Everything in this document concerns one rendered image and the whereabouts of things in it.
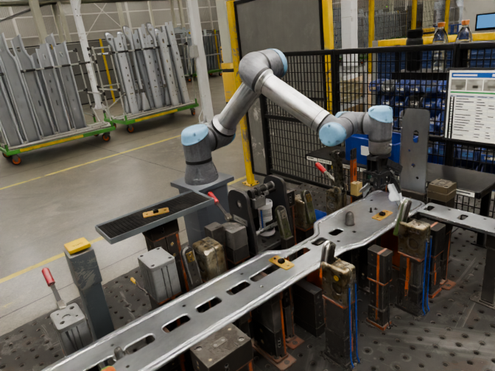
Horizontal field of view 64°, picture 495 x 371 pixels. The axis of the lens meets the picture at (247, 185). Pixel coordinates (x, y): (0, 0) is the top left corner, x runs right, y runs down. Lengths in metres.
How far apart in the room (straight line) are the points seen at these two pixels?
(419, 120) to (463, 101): 0.28
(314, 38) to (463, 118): 2.02
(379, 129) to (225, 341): 0.82
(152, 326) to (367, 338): 0.71
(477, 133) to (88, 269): 1.56
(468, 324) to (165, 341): 1.00
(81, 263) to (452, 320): 1.22
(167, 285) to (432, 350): 0.84
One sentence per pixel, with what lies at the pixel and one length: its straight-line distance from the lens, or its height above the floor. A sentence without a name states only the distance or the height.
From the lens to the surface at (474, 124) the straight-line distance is 1.89.
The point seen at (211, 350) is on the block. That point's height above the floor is 1.03.
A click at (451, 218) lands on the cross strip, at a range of 1.55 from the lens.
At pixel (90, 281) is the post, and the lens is 1.29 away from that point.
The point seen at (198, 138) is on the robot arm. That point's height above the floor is 1.30.
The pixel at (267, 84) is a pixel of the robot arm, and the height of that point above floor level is 1.51.
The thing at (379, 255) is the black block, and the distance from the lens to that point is 1.32.
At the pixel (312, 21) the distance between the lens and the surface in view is 3.66.
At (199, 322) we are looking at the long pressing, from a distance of 1.08.
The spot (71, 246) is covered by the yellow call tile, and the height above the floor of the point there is 1.16.
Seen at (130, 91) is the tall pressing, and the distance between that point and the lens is 8.95.
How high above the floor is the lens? 1.68
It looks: 21 degrees down
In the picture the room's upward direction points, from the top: 7 degrees counter-clockwise
